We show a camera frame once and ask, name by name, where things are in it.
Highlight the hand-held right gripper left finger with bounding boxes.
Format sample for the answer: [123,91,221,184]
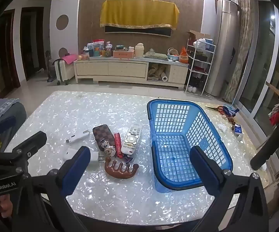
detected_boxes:
[16,146,91,232]

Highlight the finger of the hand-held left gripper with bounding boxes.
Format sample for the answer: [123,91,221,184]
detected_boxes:
[12,131,47,162]
[0,116,16,136]

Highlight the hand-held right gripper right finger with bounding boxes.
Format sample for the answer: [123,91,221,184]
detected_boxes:
[190,146,268,232]

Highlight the white earbud case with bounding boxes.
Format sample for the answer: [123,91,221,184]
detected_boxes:
[62,147,82,161]

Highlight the white charger plug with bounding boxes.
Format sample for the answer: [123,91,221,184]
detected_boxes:
[87,151,104,167]

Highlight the white USB dongle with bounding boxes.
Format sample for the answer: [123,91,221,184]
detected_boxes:
[66,130,90,144]

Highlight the blue plastic basket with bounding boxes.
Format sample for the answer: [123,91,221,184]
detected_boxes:
[147,99,234,194]

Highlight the small bear figurine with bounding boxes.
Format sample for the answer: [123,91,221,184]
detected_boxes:
[101,139,117,157]

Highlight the brown checkered wallet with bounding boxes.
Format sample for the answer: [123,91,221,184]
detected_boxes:
[92,124,112,155]

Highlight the brown hair claw clip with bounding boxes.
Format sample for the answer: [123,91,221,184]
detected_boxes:
[105,157,139,180]

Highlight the red lanyard keychain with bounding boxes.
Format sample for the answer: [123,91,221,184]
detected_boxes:
[114,132,132,165]

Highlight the white remote control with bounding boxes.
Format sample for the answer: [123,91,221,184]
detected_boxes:
[122,124,142,156]

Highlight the person's left hand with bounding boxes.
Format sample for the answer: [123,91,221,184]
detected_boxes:
[0,194,13,219]

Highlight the grey lace cloth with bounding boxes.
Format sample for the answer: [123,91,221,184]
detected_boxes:
[0,98,27,136]

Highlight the black cylinder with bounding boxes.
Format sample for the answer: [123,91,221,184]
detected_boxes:
[251,126,279,171]

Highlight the white suitcase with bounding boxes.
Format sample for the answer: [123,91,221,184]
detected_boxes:
[52,58,76,85]

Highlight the dark wooden door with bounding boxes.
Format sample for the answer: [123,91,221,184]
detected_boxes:
[21,7,44,81]

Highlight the pink cloth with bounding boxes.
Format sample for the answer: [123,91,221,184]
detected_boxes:
[61,54,78,64]

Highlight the wooden clothes rack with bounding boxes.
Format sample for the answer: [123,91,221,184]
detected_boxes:
[255,81,279,150]

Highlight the cream TV cabinet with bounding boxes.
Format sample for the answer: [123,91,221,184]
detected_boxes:
[74,57,189,89]

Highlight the orange bag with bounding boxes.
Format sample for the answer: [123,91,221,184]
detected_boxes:
[179,47,189,64]

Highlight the cluster of small bottles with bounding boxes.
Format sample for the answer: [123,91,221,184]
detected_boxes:
[83,40,113,58]

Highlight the grey standing air conditioner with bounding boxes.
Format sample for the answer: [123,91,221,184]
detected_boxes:
[203,0,241,96]

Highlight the stack of bowls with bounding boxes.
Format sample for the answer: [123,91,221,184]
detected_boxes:
[167,48,180,61]

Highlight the glass sliding door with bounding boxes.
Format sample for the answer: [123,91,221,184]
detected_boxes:
[238,0,279,136]

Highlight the pink box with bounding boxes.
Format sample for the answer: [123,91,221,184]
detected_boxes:
[113,50,135,58]

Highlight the green cushion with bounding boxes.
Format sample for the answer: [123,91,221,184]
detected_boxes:
[143,53,168,60]

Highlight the white blue bag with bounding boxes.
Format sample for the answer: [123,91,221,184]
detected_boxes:
[194,38,213,51]

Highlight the cream lidded jar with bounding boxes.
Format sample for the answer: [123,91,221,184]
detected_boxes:
[135,43,145,58]

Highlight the patterned curtain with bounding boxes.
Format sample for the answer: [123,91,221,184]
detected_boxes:
[223,0,254,102]

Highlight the cardboard box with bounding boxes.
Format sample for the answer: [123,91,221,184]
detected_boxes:
[187,30,211,44]

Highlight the black television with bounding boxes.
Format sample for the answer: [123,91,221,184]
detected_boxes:
[105,25,172,38]

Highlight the yellow cover cloth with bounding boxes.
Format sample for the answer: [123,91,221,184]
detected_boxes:
[99,0,180,30]

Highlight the orange handled scissors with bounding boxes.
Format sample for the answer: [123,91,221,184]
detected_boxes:
[205,105,227,114]

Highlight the white wire rack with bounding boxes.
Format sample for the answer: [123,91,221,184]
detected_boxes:
[185,41,217,95]

